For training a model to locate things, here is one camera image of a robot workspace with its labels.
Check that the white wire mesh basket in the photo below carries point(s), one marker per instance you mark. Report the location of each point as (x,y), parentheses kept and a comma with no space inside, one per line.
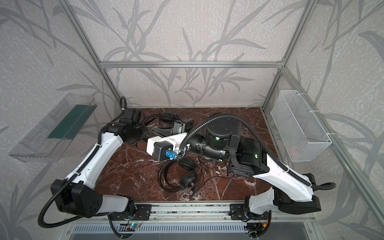
(302,133)

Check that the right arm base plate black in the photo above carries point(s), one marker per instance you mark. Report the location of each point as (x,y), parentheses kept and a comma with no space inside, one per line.
(237,213)

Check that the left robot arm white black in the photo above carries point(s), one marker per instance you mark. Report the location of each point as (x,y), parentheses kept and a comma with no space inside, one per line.
(76,194)

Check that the aluminium frame crossbar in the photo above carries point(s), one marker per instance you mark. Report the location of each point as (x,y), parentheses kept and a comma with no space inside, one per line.
(181,64)

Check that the black headphones with cable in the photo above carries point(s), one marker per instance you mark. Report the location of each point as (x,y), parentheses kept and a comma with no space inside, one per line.
(165,119)
(194,179)

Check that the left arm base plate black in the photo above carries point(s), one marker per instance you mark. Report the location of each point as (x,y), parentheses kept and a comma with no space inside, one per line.
(140,212)

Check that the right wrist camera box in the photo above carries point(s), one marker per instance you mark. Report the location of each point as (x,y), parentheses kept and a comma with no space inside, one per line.
(163,149)

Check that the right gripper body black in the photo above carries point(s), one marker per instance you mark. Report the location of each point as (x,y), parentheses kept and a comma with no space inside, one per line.
(179,128)

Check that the green mat in bin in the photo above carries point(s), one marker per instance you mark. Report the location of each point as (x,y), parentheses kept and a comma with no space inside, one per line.
(69,127)

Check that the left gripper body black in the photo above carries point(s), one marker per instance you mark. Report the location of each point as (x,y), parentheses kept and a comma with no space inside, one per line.
(137,132)

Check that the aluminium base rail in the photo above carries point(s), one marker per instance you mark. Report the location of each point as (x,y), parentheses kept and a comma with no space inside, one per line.
(199,212)

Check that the clear plastic wall bin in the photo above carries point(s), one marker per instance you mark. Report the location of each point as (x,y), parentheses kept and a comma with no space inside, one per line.
(47,142)

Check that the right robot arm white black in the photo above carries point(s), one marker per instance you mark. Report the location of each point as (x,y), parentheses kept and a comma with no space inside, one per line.
(230,138)

